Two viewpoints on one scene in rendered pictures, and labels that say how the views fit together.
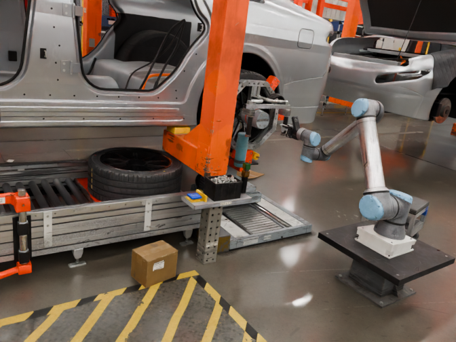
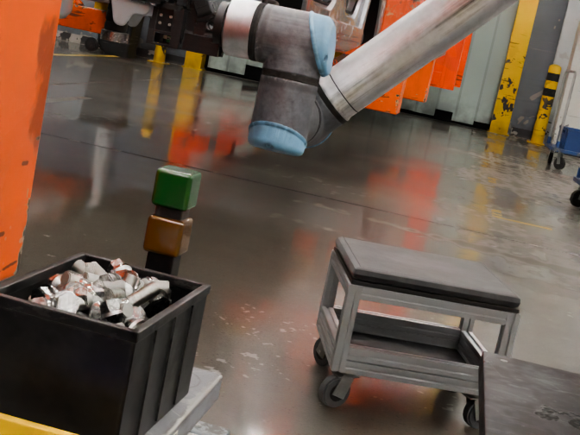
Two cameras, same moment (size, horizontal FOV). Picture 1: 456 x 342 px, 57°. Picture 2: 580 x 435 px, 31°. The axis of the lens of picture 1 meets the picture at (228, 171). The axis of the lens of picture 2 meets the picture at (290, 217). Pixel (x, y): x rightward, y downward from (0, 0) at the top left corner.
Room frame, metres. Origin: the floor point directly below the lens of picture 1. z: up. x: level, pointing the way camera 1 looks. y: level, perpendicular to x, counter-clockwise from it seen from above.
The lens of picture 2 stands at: (1.76, 0.56, 0.83)
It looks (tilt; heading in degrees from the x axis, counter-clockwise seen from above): 10 degrees down; 315
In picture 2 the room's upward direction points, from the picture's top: 12 degrees clockwise
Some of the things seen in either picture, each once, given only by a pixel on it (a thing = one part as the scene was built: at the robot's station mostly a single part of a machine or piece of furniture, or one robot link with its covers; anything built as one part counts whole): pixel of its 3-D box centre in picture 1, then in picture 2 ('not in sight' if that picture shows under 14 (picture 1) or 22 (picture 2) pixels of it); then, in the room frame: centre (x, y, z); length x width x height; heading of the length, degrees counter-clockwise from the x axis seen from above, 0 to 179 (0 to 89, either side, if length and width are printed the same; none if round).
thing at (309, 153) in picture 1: (308, 153); (284, 114); (2.95, -0.56, 0.69); 0.12 x 0.09 x 0.12; 123
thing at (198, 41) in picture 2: (294, 132); (190, 22); (3.09, -0.45, 0.80); 0.12 x 0.08 x 0.09; 36
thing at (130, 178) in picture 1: (136, 174); not in sight; (2.86, 0.66, 0.39); 0.66 x 0.66 x 0.24
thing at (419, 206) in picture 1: (393, 216); (408, 330); (3.28, -1.42, 0.17); 0.43 x 0.36 x 0.34; 52
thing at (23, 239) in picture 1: (22, 231); not in sight; (2.00, 1.05, 0.30); 0.09 x 0.05 x 0.50; 126
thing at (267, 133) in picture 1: (249, 115); not in sight; (3.27, -0.11, 0.85); 0.54 x 0.07 x 0.54; 126
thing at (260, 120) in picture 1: (254, 117); not in sight; (3.22, -0.15, 0.85); 0.21 x 0.14 x 0.14; 36
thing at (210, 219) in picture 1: (209, 231); not in sight; (2.48, 0.07, 0.21); 0.10 x 0.10 x 0.42; 36
